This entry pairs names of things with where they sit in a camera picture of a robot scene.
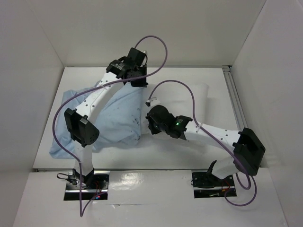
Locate white pillow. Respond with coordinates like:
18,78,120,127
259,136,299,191
141,82,209,135

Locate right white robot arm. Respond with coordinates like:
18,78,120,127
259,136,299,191
146,105,266,185

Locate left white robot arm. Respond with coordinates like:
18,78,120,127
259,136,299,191
64,48,147,189

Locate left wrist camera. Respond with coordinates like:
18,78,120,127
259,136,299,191
141,51,148,66

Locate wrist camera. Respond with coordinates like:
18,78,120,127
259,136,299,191
145,97,161,108
141,51,148,66

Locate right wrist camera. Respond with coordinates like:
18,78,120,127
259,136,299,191
145,97,161,108

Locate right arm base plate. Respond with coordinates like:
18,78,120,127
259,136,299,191
190,170,237,198

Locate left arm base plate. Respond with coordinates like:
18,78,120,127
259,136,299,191
57,170,110,201

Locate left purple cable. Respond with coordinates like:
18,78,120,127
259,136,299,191
52,35,169,217

